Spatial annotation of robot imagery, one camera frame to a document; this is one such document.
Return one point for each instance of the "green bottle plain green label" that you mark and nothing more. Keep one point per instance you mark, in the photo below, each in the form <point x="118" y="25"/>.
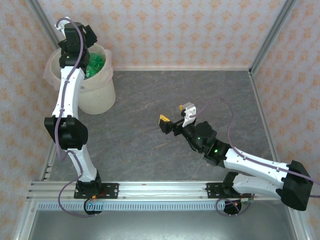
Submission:
<point x="97" y="60"/>

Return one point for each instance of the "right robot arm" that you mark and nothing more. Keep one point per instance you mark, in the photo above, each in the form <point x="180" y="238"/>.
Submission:
<point x="250" y="165"/>

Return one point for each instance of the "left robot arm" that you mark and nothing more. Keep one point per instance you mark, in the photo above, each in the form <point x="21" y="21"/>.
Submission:
<point x="73" y="95"/>

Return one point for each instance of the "pink plastic bin liner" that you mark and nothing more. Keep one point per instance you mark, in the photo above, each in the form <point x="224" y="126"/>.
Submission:
<point x="48" y="75"/>

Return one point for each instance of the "cream plastic waste bin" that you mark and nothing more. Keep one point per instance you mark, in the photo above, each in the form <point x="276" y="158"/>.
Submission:
<point x="100" y="97"/>

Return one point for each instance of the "grey metal shelf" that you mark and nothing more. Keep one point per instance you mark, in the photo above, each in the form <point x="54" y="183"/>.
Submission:
<point x="162" y="225"/>

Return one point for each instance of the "aluminium frame post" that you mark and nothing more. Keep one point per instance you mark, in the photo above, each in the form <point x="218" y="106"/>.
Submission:
<point x="272" y="35"/>
<point x="47" y="27"/>

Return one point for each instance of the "aluminium table side rail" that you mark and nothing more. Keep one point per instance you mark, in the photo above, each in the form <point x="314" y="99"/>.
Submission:
<point x="260" y="105"/>
<point x="50" y="162"/>

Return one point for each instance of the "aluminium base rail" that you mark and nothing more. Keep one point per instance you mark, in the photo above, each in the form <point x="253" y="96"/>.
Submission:
<point x="162" y="190"/>

